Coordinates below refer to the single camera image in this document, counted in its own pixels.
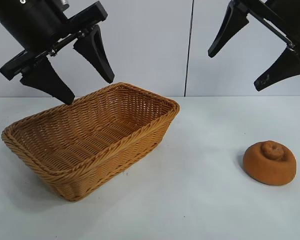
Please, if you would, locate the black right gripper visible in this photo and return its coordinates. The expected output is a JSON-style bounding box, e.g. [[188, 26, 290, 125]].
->
[[207, 0, 300, 92]]

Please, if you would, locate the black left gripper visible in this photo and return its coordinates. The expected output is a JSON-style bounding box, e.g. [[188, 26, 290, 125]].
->
[[0, 0, 115, 106]]

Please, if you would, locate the tan woven wicker basket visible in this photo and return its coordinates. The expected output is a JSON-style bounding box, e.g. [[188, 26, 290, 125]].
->
[[1, 81, 180, 203]]

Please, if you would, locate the orange brown toy fruit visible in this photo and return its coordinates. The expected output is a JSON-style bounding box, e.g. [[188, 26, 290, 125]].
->
[[242, 140, 297, 186]]

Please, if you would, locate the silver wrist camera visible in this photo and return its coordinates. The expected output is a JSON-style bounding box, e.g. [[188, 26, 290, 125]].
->
[[56, 0, 71, 11]]

